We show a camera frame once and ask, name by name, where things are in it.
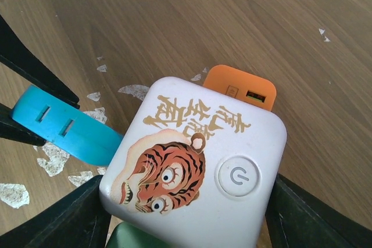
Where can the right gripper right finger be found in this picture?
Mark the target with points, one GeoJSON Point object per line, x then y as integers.
{"type": "Point", "coordinates": [296, 218]}

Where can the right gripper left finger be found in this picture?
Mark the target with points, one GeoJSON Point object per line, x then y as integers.
{"type": "Point", "coordinates": [77, 220]}

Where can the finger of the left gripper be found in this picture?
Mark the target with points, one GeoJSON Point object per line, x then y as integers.
{"type": "Point", "coordinates": [18, 58]}
{"type": "Point", "coordinates": [12, 130]}

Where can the green usb charger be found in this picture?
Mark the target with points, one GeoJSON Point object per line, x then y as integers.
{"type": "Point", "coordinates": [125, 235]}

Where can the blue plug adapter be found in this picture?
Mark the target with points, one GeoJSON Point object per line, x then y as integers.
{"type": "Point", "coordinates": [66, 127]}

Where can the white tiger charger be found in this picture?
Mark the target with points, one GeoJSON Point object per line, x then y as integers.
{"type": "Point", "coordinates": [195, 168]}

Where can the orange power strip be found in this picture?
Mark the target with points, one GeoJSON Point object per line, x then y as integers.
{"type": "Point", "coordinates": [241, 85]}

